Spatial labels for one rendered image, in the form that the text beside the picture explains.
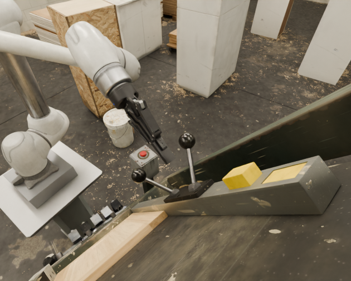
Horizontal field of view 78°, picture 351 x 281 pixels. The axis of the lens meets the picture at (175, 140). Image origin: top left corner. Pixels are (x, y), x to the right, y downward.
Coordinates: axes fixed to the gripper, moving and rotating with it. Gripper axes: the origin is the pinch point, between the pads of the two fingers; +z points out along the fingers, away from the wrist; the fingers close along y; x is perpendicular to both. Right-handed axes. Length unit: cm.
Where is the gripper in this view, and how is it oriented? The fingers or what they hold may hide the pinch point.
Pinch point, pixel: (163, 150)
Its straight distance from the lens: 59.0
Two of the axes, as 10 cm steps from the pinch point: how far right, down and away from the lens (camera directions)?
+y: -3.5, 3.1, 8.8
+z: 5.9, 8.1, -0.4
